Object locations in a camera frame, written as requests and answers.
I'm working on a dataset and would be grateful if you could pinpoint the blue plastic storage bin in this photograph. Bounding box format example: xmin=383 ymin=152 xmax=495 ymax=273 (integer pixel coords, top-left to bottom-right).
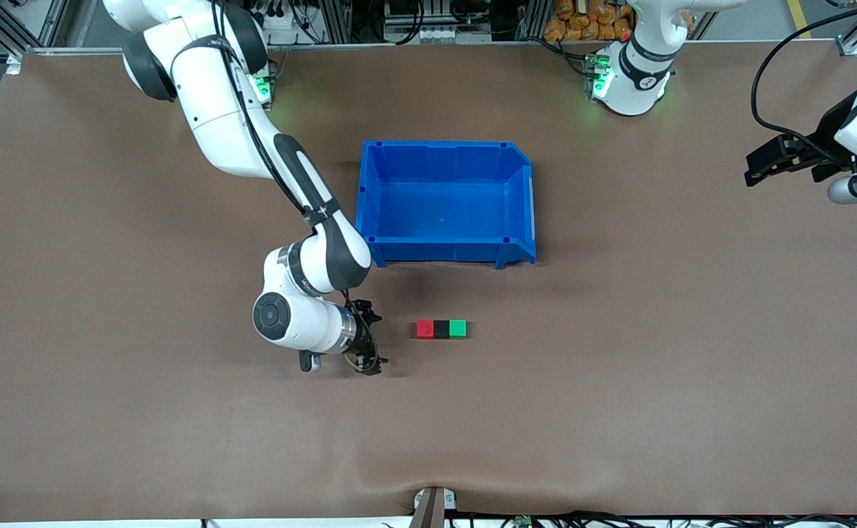
xmin=354 ymin=140 xmax=537 ymax=270

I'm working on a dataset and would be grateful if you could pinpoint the large table cover mat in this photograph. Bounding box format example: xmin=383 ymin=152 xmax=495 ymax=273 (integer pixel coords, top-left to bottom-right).
xmin=0 ymin=40 xmax=857 ymax=523

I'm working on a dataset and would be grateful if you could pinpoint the pile of orange objects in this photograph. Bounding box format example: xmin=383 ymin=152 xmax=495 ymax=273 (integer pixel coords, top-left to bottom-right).
xmin=544 ymin=0 xmax=636 ymax=42

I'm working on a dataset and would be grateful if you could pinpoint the white power strip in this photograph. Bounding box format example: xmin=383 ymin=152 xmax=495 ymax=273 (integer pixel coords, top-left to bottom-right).
xmin=263 ymin=9 xmax=304 ymax=32

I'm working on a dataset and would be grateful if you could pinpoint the metal table clamp bracket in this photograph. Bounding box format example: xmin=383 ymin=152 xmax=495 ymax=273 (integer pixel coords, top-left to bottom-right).
xmin=412 ymin=486 xmax=459 ymax=528

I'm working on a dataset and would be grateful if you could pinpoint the aluminium table edge rail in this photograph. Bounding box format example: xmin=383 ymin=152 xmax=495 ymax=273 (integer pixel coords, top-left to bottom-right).
xmin=7 ymin=40 xmax=857 ymax=74

